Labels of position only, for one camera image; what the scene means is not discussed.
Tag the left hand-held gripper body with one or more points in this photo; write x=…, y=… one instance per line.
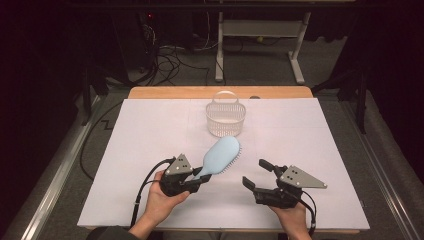
x=178, y=166

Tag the white table cover board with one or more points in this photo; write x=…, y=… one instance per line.
x=160, y=133

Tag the silver metal floor rail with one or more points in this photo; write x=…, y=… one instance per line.
x=383, y=173
x=56, y=186

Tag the black metal stand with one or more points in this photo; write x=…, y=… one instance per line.
x=89, y=90
x=360, y=96

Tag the white plastic basket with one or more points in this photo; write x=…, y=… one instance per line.
x=225, y=121

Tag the person's left hand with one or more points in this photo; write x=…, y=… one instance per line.
x=158, y=205

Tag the white metal desk frame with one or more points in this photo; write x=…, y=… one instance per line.
x=263, y=28

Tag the person's right hand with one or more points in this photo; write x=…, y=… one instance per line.
x=295, y=218

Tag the light blue hairbrush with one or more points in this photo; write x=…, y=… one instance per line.
x=220, y=155

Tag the small yellow-green ball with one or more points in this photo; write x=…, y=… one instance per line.
x=260, y=39

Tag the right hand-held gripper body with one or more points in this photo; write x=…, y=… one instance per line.
x=296, y=178

